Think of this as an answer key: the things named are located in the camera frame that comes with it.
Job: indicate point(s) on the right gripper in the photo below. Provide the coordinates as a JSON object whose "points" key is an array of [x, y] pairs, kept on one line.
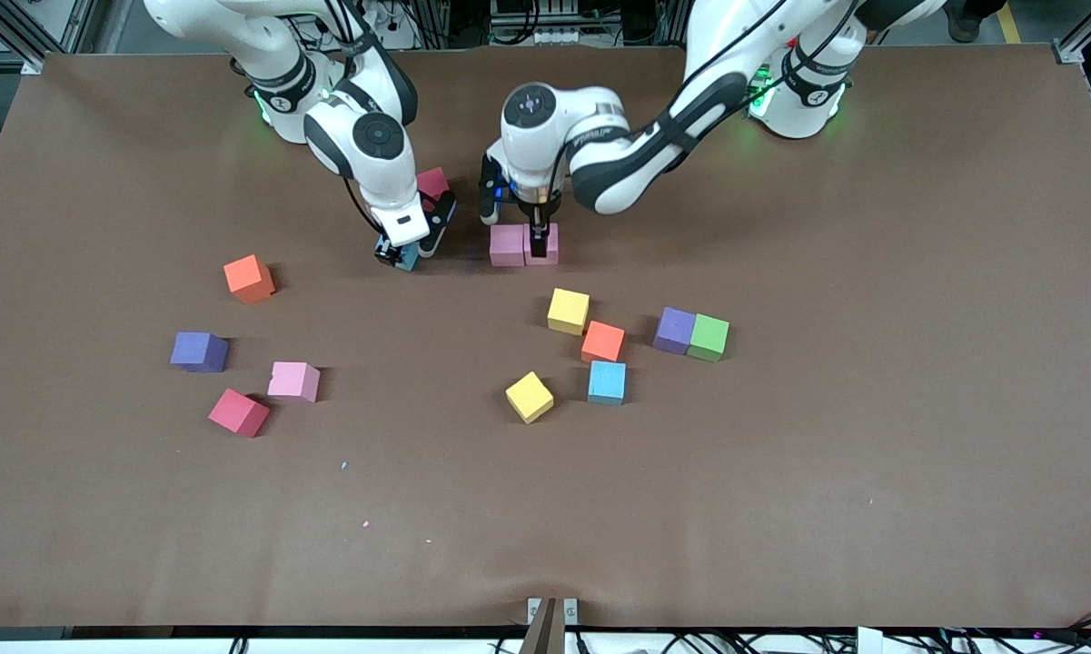
{"points": [[387, 251]]}

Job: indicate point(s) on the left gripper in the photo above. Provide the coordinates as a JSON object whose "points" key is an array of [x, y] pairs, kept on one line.
{"points": [[538, 221]]}

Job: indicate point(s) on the pink foam cube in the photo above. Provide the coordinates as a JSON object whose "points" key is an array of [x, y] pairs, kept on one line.
{"points": [[507, 247], [554, 247], [292, 381]]}

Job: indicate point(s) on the blue foam cube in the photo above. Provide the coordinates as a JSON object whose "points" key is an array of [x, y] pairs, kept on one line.
{"points": [[607, 382], [410, 263]]}

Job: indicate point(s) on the yellow foam cube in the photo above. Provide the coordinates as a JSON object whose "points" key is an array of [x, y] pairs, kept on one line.
{"points": [[568, 312], [530, 397]]}

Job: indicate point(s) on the red foam cube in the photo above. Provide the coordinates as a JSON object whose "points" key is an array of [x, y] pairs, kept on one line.
{"points": [[431, 182], [238, 413]]}

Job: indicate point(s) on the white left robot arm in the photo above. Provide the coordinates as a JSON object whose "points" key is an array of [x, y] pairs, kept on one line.
{"points": [[545, 141]]}

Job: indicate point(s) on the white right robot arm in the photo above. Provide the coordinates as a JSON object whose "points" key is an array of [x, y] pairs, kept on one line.
{"points": [[395, 186]]}

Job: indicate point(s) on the orange foam cube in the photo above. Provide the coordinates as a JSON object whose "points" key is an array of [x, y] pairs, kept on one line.
{"points": [[248, 278], [602, 341]]}

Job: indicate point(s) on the purple foam cube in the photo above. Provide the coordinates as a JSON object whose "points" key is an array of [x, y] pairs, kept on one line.
{"points": [[673, 330], [198, 351]]}

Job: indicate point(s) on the green foam cube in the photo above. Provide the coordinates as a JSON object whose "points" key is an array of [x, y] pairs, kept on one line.
{"points": [[709, 337]]}

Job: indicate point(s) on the brown table cover sheet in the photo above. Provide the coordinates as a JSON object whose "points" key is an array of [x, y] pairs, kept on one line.
{"points": [[781, 500]]}

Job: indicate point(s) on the dark shoe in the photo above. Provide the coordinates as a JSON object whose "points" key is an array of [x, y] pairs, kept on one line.
{"points": [[967, 23]]}

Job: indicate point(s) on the camera mount post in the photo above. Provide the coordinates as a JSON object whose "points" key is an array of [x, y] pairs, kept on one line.
{"points": [[545, 636]]}

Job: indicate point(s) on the silver aluminium frame strut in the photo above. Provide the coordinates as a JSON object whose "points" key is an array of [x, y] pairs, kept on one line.
{"points": [[1090, 23], [11, 36]]}

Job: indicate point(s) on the white table frame rail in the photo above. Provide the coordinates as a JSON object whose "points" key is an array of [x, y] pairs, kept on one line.
{"points": [[100, 648]]}

